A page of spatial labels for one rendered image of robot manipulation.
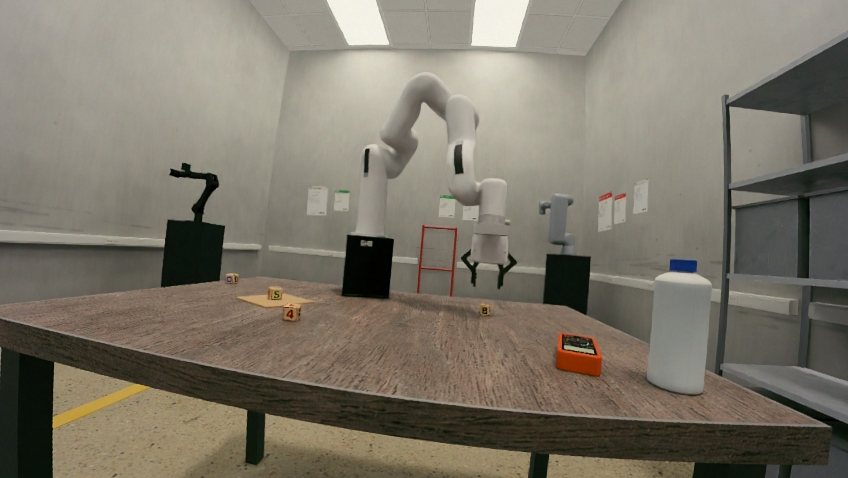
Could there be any white bottle with blue cap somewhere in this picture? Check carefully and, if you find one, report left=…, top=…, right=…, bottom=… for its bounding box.
left=646, top=259, right=712, bottom=395

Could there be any tan square mat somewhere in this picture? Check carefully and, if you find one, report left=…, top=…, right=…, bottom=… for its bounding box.
left=236, top=294, right=314, bottom=309

